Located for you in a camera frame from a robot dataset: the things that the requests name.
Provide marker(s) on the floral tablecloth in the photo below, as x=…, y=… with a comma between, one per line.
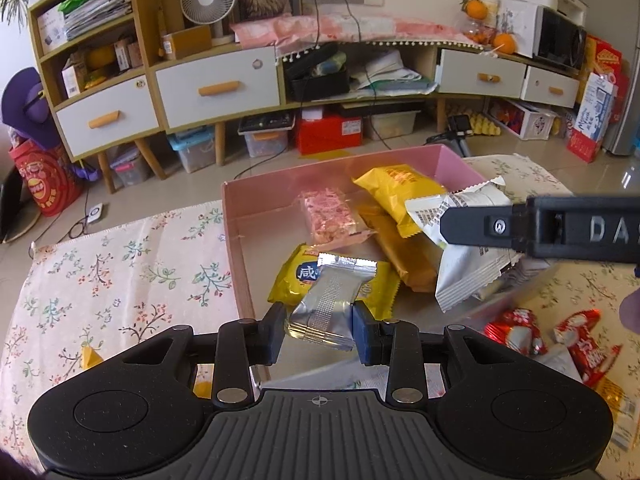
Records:
x=110, y=290

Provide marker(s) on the pink cloth runner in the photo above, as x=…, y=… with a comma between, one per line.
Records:
x=289, y=33

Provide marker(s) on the gold long snack packet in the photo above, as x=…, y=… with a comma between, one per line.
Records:
x=415, y=259

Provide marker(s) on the white microwave oven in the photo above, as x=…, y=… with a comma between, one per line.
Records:
x=542, y=34

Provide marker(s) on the yellow salted cracker packet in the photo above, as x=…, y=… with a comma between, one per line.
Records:
x=375, y=283

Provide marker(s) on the low curved tv cabinet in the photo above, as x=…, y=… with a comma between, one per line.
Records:
x=463, y=72

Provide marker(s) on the orange fruit lower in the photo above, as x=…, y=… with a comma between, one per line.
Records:
x=504, y=43

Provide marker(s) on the clear bin with keyboard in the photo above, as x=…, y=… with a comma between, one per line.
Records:
x=267, y=134

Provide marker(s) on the white desk fan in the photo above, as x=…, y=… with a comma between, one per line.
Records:
x=211, y=13

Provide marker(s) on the red shoe box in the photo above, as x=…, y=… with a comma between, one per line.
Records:
x=329, y=133

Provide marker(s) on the yellow egg tray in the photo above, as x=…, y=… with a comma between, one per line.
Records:
x=481, y=124

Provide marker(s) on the red gift bag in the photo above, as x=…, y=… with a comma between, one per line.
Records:
x=49, y=176

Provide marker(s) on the blue lid storage bin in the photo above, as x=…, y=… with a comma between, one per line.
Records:
x=195, y=148

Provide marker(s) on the clear orange label packet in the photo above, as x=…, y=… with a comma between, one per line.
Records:
x=625, y=412

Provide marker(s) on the orange fruit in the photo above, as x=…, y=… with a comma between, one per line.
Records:
x=475, y=9
x=504, y=43

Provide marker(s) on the blue white milk carton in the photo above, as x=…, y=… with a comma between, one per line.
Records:
x=592, y=118

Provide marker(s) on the black storage tray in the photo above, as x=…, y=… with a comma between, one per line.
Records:
x=317, y=74

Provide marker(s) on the white nut mix packet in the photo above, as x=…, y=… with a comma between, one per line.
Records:
x=471, y=271

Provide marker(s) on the black tripod camera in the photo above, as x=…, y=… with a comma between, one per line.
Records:
x=458, y=129

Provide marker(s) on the wooden shelf cabinet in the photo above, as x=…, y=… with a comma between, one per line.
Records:
x=156, y=93

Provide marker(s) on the red candy packet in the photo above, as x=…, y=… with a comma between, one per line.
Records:
x=591, y=360
x=518, y=330

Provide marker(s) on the yellow waffle sandwich packet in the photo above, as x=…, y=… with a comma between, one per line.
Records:
x=392, y=186

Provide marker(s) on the pink cardboard box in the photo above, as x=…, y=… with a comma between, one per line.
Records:
x=265, y=221

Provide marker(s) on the silver small packet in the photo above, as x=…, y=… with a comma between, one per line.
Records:
x=324, y=316

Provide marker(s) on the orange fruit upper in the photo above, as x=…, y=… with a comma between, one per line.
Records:
x=475, y=9

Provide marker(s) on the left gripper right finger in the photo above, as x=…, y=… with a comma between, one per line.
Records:
x=403, y=349

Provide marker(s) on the pink nougat snack bar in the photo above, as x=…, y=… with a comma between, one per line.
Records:
x=331, y=221

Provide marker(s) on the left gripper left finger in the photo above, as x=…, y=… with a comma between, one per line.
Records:
x=235, y=349

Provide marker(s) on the purple plush toy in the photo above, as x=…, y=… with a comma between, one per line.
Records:
x=26, y=118

